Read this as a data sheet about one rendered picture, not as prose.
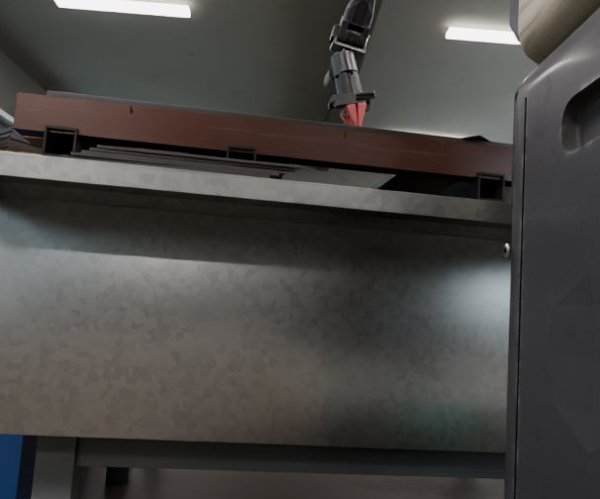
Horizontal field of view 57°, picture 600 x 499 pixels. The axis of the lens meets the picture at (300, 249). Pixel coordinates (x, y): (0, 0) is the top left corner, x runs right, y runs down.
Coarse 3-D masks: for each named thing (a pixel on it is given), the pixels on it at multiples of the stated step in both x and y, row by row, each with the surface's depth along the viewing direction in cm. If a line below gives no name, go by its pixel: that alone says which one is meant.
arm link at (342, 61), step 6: (336, 54) 128; (342, 54) 127; (348, 54) 127; (336, 60) 128; (342, 60) 127; (348, 60) 127; (354, 60) 128; (336, 66) 128; (342, 66) 127; (348, 66) 127; (354, 66) 128; (336, 72) 128; (342, 72) 128; (348, 72) 128
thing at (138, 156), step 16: (112, 160) 78; (128, 160) 78; (144, 160) 78; (160, 160) 79; (176, 160) 79; (192, 160) 79; (208, 160) 80; (224, 160) 80; (240, 160) 80; (256, 176) 80
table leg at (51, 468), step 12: (48, 444) 89; (60, 444) 90; (72, 444) 90; (36, 456) 89; (48, 456) 89; (60, 456) 90; (72, 456) 90; (36, 468) 89; (48, 468) 89; (60, 468) 89; (72, 468) 90; (36, 480) 89; (48, 480) 89; (60, 480) 89; (72, 480) 90; (36, 492) 89; (48, 492) 89; (60, 492) 89; (72, 492) 91
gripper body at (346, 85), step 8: (344, 72) 127; (352, 72) 127; (336, 80) 128; (344, 80) 127; (352, 80) 127; (344, 88) 127; (352, 88) 126; (360, 88) 128; (336, 96) 125; (360, 96) 126; (368, 96) 127; (328, 104) 130
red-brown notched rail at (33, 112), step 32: (32, 96) 89; (32, 128) 89; (96, 128) 90; (128, 128) 91; (160, 128) 92; (192, 128) 92; (224, 128) 93; (256, 128) 94; (288, 128) 95; (320, 128) 96; (288, 160) 96; (320, 160) 95; (352, 160) 96; (384, 160) 97; (416, 160) 97; (448, 160) 98; (480, 160) 99
